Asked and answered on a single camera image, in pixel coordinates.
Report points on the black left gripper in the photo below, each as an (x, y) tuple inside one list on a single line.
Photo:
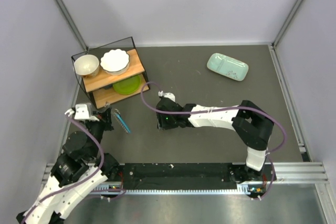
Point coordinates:
[(106, 117)]

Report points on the metal key organizer blue handle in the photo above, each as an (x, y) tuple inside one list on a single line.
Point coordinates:
[(120, 120)]

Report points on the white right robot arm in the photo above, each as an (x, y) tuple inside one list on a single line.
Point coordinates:
[(253, 129)]

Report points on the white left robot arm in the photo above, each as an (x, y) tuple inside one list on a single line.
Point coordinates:
[(79, 169)]

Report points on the green plate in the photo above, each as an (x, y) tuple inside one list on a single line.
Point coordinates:
[(127, 86)]

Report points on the beige ceramic bowl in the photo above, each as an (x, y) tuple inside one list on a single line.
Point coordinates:
[(87, 66)]

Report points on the white scalloped bowl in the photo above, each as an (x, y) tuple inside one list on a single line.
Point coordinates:
[(115, 62)]

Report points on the light green rectangular tray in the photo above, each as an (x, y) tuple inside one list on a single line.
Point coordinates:
[(227, 66)]

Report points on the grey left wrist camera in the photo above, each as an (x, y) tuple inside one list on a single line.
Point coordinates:
[(83, 111)]

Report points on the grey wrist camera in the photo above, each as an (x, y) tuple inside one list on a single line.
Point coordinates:
[(83, 111), (168, 95)]

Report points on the black wire wooden shelf rack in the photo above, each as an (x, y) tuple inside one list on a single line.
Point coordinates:
[(99, 89)]

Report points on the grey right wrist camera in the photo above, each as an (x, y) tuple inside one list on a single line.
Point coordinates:
[(168, 95)]

